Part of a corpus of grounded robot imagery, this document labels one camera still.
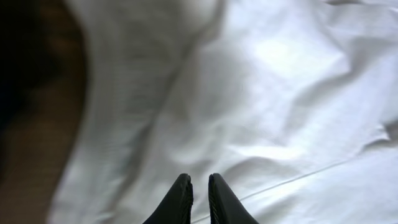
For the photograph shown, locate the white printed t-shirt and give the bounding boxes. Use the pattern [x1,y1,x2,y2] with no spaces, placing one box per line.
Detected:
[47,0,397,223]

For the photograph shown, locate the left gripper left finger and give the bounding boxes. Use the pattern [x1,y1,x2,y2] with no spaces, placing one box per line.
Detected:
[143,174,193,224]

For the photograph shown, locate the black shorts with red waistband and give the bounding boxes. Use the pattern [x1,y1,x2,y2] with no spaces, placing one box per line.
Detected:
[0,0,63,175]

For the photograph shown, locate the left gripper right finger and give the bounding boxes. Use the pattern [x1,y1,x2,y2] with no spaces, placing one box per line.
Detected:
[208,173,259,224]

